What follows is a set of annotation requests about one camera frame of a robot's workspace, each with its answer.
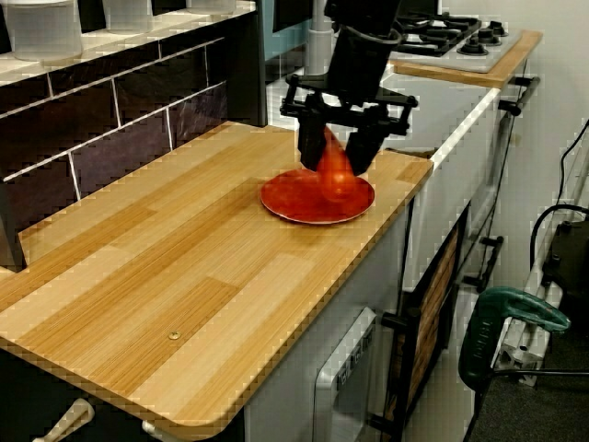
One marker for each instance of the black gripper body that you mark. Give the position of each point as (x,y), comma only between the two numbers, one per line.
(359,69)

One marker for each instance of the black shelf side panel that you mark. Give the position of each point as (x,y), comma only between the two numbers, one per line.
(248,69)

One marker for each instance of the white plastic jar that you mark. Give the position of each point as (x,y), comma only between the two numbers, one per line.
(43,32)
(128,16)

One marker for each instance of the black framed oven door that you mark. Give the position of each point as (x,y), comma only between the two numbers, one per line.
(432,313)

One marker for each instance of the dark tile backsplash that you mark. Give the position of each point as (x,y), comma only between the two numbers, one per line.
(115,129)

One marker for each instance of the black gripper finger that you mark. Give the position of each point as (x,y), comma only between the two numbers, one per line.
(312,145)
(366,149)

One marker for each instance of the white kitchen shelf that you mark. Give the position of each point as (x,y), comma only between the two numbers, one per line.
(119,41)

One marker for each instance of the toy stove top burners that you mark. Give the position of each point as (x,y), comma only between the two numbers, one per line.
(460,39)

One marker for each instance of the white toy kitchen cabinet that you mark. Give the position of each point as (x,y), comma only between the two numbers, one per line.
(451,175)

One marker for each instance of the red round plate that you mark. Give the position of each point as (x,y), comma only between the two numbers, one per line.
(290,198)

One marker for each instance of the grey toy dishwasher panel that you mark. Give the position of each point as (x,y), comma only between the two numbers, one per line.
(345,382)

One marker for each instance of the aluminium frame rail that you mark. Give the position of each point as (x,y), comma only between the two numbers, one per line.
(524,350)

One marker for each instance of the red toy sausage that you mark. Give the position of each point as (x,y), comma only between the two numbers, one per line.
(338,179)

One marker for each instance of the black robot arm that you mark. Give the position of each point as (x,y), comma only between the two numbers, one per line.
(363,14)

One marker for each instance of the white toy faucet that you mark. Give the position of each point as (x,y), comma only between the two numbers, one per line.
(318,46)

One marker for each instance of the brass countertop screw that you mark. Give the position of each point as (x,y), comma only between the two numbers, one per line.
(174,335)

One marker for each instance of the black box device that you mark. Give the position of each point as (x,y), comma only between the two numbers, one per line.
(568,258)

